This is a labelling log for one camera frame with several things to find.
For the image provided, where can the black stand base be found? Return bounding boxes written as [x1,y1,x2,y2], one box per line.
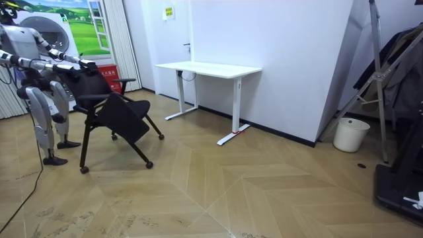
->
[374,108,423,226]

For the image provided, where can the white desk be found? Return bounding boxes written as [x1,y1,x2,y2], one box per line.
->
[155,61,263,147]

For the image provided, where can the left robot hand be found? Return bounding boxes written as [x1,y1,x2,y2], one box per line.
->
[78,58,99,72]

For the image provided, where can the black floor cable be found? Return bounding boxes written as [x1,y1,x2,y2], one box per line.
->
[0,99,45,234]

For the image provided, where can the silver metal frame stand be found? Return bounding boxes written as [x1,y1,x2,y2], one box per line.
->
[318,0,423,165]

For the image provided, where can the white washing machine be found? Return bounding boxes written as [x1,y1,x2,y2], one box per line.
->
[14,11,81,112]

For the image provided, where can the yellow wall sign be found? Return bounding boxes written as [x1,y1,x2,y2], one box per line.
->
[162,5,176,21]

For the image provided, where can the black desk cable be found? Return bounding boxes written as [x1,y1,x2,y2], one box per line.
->
[176,70,198,83]

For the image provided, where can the red box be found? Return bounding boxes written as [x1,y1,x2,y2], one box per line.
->
[97,63,123,94]

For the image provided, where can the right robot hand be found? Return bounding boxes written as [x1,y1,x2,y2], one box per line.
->
[52,63,81,79]

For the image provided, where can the landscape wall poster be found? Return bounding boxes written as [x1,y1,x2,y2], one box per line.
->
[13,0,112,61]

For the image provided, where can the black wheeled office chair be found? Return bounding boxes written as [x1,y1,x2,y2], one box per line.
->
[59,67,165,175]

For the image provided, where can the white waste bin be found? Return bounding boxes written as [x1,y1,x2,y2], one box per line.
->
[332,117,371,154]

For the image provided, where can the robot body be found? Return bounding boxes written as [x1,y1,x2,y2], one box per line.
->
[0,3,44,91]

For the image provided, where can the robot legs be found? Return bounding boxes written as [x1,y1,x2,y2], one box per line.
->
[16,79,82,167]

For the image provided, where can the dark hanging coats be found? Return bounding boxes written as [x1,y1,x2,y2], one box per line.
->
[352,24,423,120]

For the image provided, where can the white pleated curtain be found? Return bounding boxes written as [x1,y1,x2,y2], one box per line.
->
[0,65,30,120]
[103,0,143,93]

